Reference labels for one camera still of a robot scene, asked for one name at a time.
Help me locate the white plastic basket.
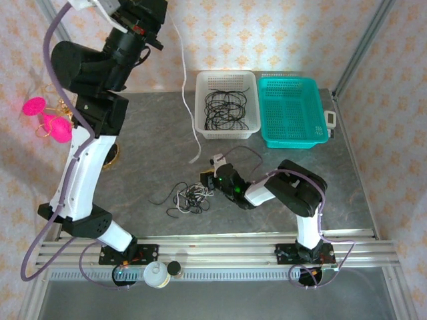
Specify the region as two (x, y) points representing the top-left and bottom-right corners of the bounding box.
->
(195, 69), (262, 141)

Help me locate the pink plush ornament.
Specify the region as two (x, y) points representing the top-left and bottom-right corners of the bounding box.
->
(21, 96), (77, 145)

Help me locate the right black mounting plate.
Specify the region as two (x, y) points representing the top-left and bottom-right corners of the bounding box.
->
(274, 243), (336, 266)

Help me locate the black mounting plate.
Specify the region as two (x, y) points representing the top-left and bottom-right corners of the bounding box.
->
(274, 243), (336, 266)
(99, 244), (159, 266)

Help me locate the black round cap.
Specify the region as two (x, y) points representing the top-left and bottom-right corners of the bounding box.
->
(166, 261), (183, 278)

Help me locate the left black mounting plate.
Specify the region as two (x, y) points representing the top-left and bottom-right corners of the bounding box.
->
(99, 244), (159, 266)

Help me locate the teal plastic basket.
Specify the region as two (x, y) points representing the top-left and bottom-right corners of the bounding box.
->
(256, 77), (330, 150)

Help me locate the white round tin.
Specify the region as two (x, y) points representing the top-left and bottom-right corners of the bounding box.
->
(143, 261), (171, 288)

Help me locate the small white timer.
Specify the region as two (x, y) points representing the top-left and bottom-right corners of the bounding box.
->
(324, 109), (338, 130)

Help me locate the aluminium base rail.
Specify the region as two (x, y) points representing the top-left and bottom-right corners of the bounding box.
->
(35, 228), (400, 269)

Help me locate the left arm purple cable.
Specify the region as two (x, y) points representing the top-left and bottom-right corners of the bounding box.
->
(20, 3), (131, 291)

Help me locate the aluminium frame post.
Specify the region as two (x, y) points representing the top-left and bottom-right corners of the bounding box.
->
(36, 0), (73, 41)
(332, 0), (398, 101)

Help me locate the grey slotted cable duct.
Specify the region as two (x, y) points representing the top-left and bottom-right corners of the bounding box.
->
(49, 269), (338, 281)

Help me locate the gold wire jewellery stand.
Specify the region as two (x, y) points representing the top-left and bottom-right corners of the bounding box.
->
(35, 83), (120, 171)

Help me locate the aluminium table edge rail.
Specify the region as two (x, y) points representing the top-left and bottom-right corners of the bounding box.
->
(332, 89), (414, 320)

